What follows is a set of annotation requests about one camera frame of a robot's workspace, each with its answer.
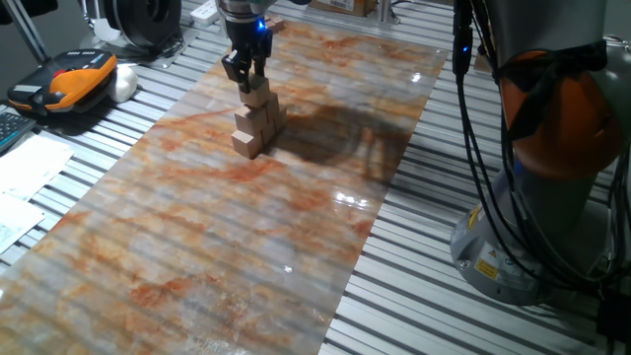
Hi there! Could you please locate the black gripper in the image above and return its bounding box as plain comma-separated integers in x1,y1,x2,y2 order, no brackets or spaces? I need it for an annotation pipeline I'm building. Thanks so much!
220,13,276,95

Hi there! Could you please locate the forearm in black sleeve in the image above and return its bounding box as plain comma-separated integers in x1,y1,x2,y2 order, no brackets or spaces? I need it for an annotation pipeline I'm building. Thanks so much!
0,0,59,26

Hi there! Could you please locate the white power strip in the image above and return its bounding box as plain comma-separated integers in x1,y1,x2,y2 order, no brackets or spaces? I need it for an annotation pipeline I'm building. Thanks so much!
189,0,222,27

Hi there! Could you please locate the brown cardboard box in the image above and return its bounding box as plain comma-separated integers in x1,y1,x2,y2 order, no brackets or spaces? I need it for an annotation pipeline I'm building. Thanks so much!
308,0,379,19

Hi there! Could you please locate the white computer mouse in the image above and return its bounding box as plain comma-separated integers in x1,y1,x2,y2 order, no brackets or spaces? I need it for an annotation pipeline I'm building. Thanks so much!
107,65,139,104

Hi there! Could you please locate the aluminium extrusion profile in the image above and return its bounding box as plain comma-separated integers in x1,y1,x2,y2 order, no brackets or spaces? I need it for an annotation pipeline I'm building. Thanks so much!
4,0,50,65
377,0,398,24

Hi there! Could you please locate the orange and black teach pendant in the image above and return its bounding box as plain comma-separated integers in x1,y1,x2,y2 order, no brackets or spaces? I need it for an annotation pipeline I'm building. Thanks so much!
7,48,118,115

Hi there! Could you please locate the orange marble pattern mat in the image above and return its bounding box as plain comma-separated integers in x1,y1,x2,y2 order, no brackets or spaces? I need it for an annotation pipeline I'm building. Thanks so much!
0,22,449,355

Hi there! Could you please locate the white paper sheet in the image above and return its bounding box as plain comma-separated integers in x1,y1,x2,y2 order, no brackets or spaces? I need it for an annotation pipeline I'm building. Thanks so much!
0,135,75,201
0,192,45,255

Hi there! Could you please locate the black computer keyboard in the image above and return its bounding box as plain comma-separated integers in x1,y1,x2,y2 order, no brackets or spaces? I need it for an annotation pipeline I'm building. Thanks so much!
0,111,36,154

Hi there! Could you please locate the black round cable reel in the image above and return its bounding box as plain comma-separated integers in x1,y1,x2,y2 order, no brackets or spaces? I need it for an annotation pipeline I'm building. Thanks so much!
102,0,183,50

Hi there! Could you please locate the black cable bundle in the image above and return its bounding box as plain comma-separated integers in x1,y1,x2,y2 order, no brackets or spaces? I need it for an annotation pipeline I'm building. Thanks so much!
451,0,631,297

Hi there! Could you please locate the wide black strap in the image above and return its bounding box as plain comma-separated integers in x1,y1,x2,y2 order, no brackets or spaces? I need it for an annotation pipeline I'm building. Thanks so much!
492,39,610,142

